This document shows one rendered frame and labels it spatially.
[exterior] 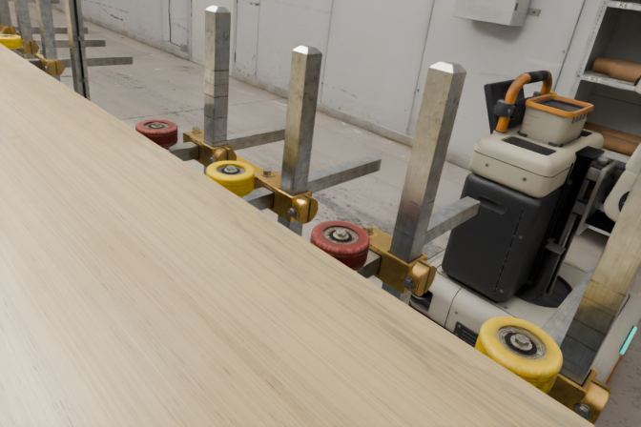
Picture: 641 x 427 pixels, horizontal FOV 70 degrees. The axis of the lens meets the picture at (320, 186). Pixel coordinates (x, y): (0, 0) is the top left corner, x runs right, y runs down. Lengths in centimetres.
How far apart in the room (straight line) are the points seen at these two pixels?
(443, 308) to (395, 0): 271
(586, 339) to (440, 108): 31
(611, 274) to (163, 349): 45
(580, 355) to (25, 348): 57
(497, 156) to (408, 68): 239
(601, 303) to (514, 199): 94
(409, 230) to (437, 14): 310
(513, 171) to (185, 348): 120
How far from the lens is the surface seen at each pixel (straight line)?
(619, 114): 325
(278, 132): 116
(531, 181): 147
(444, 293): 171
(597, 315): 60
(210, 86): 97
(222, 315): 49
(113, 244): 60
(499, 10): 322
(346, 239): 62
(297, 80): 76
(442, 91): 60
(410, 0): 382
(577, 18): 330
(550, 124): 160
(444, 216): 87
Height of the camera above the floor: 122
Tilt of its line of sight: 25 degrees down
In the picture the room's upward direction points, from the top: 7 degrees clockwise
